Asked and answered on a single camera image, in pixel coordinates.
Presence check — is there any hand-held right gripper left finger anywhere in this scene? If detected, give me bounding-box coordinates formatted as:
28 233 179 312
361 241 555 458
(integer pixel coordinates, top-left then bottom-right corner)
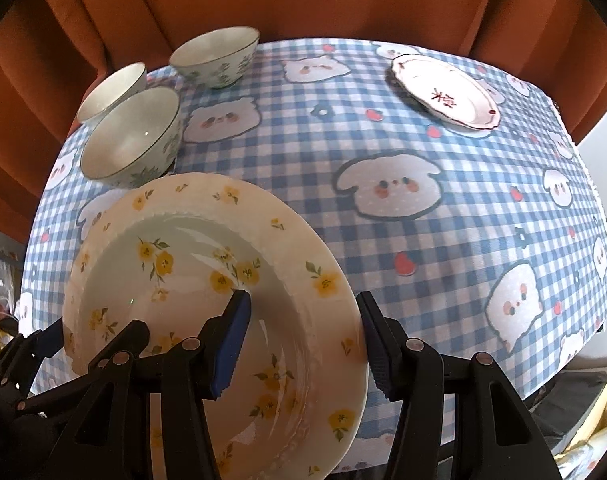
48 289 253 480

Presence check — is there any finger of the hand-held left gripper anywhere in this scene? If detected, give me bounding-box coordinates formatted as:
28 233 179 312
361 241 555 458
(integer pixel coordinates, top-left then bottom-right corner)
14 374 93 426
0 317 65 401

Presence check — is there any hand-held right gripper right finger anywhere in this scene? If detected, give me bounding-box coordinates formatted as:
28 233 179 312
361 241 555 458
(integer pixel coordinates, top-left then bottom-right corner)
356 291 559 480

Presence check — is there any yellow floral plate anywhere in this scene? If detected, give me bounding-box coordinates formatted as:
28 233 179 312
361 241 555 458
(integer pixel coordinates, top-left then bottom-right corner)
62 172 369 480

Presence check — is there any green floral white bowl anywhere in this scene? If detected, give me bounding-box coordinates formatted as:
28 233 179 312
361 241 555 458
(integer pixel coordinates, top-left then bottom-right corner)
76 62 148 125
170 26 261 90
80 86 183 188

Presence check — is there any red print scalloped plate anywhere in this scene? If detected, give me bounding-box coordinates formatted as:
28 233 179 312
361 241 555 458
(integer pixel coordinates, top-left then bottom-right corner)
389 53 501 137

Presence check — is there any blue checked printed tablecloth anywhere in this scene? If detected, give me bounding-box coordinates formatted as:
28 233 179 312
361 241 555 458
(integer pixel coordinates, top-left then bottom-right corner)
14 37 607 473

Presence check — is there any dark cloth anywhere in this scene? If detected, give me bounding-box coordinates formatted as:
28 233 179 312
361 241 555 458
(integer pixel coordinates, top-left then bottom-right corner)
526 372 607 456

